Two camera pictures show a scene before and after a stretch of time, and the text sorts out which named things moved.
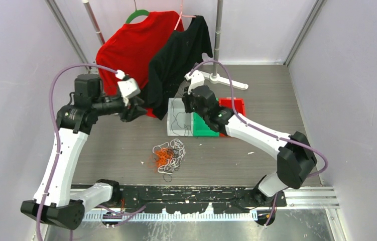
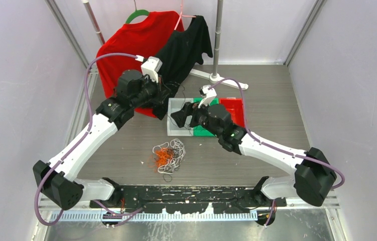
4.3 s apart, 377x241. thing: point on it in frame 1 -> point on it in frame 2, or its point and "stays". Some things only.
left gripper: (134, 110) -> (162, 91)
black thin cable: (171, 125) -> (181, 108)
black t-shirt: (170, 65) stays
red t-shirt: (130, 50) stays
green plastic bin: (200, 128) stays
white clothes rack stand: (215, 77) stays
